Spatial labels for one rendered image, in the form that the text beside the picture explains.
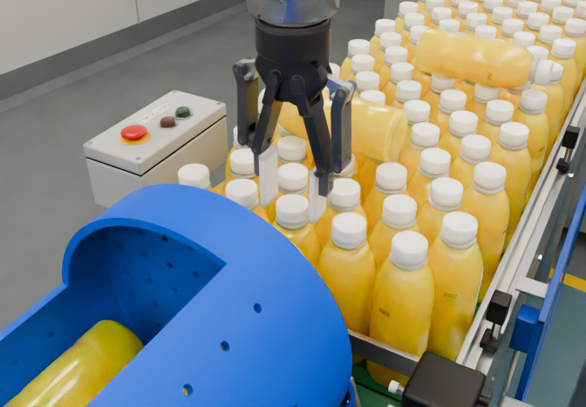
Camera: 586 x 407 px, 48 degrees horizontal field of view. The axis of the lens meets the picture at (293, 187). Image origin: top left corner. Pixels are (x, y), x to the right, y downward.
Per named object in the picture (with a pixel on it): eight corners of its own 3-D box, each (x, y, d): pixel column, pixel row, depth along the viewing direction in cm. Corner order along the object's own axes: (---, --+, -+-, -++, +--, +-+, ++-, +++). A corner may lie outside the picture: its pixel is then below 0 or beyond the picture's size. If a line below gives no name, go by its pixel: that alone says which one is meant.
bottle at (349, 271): (316, 369, 81) (320, 254, 71) (312, 328, 87) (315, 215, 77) (372, 367, 82) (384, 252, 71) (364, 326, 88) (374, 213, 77)
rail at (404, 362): (160, 274, 89) (159, 257, 87) (165, 271, 89) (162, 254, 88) (445, 392, 72) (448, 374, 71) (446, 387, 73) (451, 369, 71)
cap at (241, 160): (235, 177, 84) (234, 166, 83) (228, 162, 87) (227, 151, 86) (263, 172, 85) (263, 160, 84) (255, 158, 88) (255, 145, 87)
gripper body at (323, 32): (235, 17, 62) (239, 105, 68) (313, 33, 59) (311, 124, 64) (275, -4, 68) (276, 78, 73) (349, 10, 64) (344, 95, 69)
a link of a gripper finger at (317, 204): (322, 158, 72) (328, 159, 72) (320, 209, 76) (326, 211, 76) (309, 171, 70) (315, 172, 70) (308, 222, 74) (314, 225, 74)
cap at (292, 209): (286, 202, 79) (286, 190, 78) (314, 212, 78) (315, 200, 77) (269, 219, 77) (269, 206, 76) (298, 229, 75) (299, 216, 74)
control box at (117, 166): (94, 204, 94) (81, 142, 88) (180, 144, 108) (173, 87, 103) (148, 225, 90) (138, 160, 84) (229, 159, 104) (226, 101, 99)
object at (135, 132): (115, 139, 89) (114, 132, 89) (133, 128, 92) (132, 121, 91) (136, 145, 88) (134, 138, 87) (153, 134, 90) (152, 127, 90)
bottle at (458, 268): (412, 322, 88) (428, 211, 78) (466, 330, 87) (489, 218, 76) (409, 362, 82) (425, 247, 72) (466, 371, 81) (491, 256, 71)
